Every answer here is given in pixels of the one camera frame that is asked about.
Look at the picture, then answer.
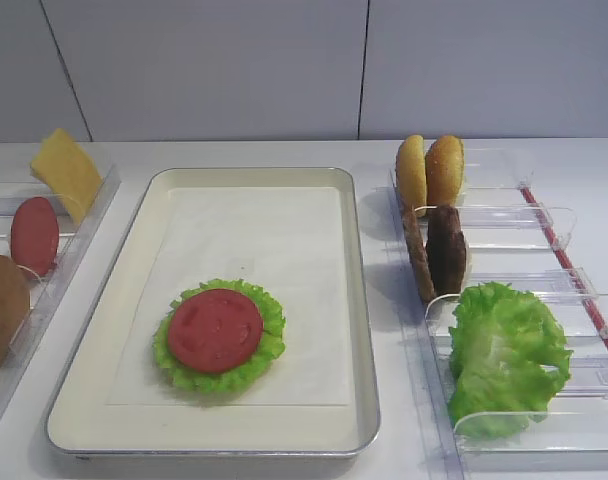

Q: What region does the brown meat patty thin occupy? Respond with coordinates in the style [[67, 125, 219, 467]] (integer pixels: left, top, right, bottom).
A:
[[402, 208, 436, 304]]

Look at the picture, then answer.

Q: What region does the green lettuce leaf on tray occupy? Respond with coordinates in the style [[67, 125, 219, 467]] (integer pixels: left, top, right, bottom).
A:
[[152, 279, 286, 394]]

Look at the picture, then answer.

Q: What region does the red tomato slice on tray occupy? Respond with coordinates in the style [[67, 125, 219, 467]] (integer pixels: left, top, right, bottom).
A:
[[167, 288, 264, 374]]

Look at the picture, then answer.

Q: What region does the dark brown meat patty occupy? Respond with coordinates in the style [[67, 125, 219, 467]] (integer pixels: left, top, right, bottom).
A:
[[426, 205, 467, 296]]

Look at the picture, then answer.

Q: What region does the large green lettuce leaf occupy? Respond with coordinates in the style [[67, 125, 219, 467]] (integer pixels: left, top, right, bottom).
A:
[[448, 282, 572, 440]]

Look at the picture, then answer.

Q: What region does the yellow cheese slice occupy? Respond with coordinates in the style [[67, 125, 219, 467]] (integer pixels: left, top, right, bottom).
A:
[[30, 128, 102, 226]]

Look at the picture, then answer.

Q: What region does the red tomato slice in rack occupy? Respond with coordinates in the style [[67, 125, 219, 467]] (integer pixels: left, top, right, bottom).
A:
[[10, 197, 59, 276]]

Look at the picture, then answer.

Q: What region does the white paper liner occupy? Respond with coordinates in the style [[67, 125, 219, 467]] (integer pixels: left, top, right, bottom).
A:
[[109, 187, 349, 406]]

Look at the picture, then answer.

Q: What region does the golden bun half left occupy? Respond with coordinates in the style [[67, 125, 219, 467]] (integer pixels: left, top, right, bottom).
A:
[[395, 135, 427, 218]]

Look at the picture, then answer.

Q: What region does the golden bun half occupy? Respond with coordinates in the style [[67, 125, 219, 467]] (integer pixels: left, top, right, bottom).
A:
[[425, 135, 465, 206], [395, 135, 427, 218]]

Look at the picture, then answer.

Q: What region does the golden bun half right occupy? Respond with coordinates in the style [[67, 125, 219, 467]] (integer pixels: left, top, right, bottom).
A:
[[425, 135, 465, 206]]

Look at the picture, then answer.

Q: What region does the clear acrylic right rack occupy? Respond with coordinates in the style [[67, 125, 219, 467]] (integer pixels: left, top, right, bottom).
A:
[[387, 148, 608, 479]]

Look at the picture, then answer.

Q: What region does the clear acrylic rack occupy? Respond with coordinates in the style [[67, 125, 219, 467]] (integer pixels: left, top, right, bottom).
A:
[[387, 148, 608, 479], [0, 142, 121, 420]]

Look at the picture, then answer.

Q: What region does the cream metal tray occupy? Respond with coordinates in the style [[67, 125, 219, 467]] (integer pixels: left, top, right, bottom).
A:
[[45, 167, 380, 457]]

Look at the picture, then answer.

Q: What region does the brown bun in left rack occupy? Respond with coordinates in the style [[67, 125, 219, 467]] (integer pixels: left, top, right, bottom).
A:
[[0, 255, 30, 366]]

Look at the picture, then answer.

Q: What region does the clear acrylic left rack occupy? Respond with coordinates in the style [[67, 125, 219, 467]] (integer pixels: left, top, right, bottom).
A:
[[0, 142, 121, 420]]

